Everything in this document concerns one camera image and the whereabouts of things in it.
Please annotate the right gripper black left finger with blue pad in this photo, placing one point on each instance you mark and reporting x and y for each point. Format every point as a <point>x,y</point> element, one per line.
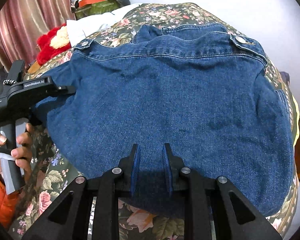
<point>127,173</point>

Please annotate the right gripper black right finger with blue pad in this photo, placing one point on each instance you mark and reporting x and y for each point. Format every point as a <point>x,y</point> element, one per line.
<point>175,171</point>

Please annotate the blue denim jacket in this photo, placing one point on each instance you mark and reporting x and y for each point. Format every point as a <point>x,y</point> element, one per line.
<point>196,87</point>

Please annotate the orange sleeve forearm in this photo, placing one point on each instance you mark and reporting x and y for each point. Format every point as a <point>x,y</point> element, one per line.
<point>8,204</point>

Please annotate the person's left hand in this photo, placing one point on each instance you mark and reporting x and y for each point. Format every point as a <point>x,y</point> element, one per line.
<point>22,154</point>

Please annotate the red plush toy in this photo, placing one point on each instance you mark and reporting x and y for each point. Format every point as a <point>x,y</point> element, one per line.
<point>52,44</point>

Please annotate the white pillow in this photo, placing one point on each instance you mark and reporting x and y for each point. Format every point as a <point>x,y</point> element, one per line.
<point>82,28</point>

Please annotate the pink striped curtain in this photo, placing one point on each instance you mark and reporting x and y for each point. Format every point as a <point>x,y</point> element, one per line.
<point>22,22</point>

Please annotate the orange box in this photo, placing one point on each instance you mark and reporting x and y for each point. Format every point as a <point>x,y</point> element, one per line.
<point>82,3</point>

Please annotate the green storage bag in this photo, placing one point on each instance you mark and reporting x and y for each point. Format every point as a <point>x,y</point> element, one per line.
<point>96,9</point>

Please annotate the grey cushion at bedside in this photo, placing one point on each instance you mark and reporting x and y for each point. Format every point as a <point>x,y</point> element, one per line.
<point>285,77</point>

